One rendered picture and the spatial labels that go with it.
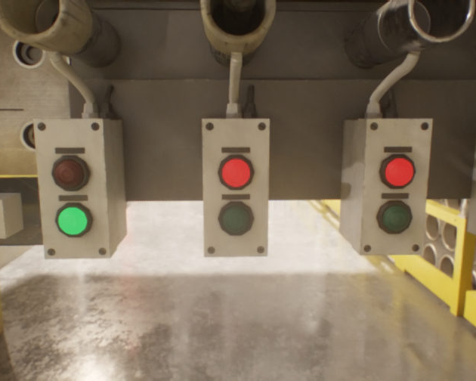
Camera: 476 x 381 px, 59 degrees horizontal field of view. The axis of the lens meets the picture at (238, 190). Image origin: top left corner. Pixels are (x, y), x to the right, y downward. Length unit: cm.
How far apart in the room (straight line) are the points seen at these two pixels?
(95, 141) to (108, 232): 10
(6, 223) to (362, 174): 41
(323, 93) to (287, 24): 10
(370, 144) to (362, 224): 9
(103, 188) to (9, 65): 24
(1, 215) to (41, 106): 15
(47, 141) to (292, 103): 28
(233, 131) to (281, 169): 12
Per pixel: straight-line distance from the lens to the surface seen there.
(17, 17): 45
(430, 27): 49
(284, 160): 54
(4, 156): 63
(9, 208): 56
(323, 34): 58
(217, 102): 53
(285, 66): 57
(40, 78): 61
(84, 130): 46
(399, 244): 50
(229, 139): 44
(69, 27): 41
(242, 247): 46
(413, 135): 48
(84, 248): 48
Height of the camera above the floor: 77
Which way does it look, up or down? 10 degrees down
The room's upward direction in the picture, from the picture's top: straight up
